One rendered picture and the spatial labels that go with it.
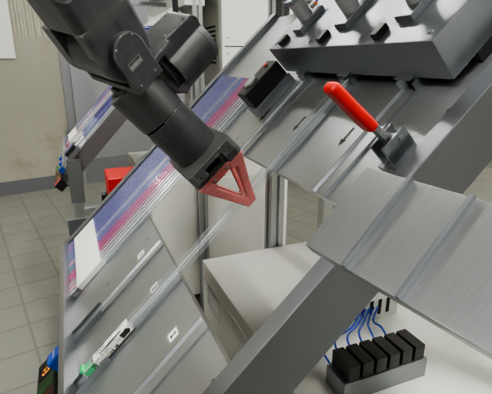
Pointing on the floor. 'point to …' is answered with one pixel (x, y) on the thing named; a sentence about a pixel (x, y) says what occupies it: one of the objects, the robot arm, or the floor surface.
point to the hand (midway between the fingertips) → (245, 196)
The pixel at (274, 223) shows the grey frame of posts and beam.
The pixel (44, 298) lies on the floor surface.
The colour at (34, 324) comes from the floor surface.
